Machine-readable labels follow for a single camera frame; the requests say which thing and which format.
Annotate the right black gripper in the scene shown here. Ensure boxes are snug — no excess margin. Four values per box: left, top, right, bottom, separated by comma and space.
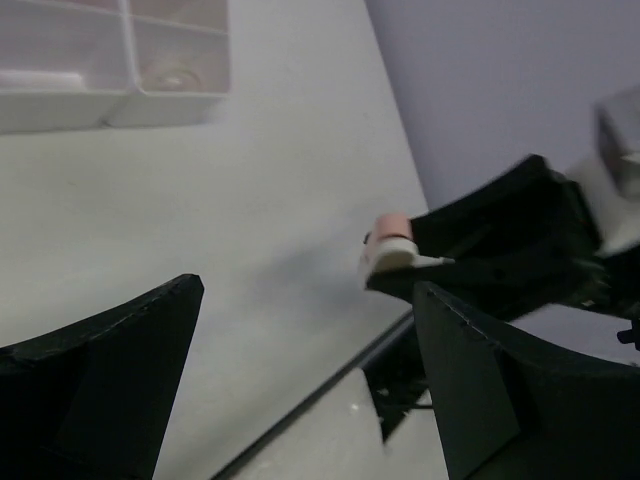
365, 155, 639, 320

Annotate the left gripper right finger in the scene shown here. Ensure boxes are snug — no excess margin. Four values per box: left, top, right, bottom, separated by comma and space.
413, 283, 639, 479

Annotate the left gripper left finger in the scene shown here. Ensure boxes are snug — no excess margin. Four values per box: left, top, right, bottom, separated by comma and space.
1, 274, 204, 479

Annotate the pink stapler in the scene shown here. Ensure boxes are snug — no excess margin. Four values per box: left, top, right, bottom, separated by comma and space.
358, 213, 453, 287

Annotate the left white organizer tray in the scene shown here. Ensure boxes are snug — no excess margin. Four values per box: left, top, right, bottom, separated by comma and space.
1, 1, 132, 133

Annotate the white organizer tray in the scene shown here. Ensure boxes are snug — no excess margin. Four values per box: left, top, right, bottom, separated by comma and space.
105, 0, 231, 128
1, 1, 132, 133

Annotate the right white organizer tray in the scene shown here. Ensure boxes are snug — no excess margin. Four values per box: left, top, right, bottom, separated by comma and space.
105, 0, 231, 128

